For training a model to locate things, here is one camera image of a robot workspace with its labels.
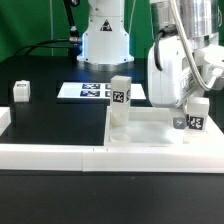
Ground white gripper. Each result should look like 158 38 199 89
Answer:
148 33 224 129

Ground white square table top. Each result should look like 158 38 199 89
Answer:
104 107 224 158

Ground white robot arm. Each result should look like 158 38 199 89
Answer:
78 0 223 130

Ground white marker sheet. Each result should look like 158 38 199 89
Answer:
58 82 146 100

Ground white U-shaped fence wall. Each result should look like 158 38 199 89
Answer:
0 106 224 174

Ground black cables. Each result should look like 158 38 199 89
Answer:
13 37 83 57

